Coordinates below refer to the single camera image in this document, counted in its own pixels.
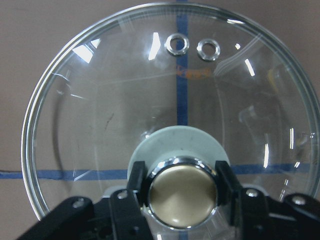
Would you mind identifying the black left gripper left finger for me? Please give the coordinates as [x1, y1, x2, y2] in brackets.
[109, 161, 153, 240]

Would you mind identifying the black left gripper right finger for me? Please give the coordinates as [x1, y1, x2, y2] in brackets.
[215, 160, 270, 240]

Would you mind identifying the glass pot lid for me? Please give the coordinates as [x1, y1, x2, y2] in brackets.
[21, 1, 320, 240]

